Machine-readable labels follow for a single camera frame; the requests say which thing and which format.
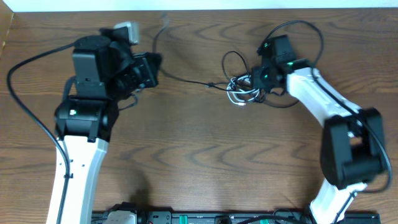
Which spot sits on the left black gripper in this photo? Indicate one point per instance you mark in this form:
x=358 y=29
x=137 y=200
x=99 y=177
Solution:
x=152 y=64

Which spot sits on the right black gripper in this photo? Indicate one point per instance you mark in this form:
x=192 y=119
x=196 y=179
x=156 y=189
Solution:
x=256 y=71

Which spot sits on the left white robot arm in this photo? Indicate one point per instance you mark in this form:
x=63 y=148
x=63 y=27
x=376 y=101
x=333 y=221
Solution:
x=106 y=72

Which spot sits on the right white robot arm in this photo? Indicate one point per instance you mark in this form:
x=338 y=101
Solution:
x=352 y=152

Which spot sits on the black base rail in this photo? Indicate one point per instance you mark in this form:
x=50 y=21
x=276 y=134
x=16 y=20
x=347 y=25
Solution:
x=126 y=212

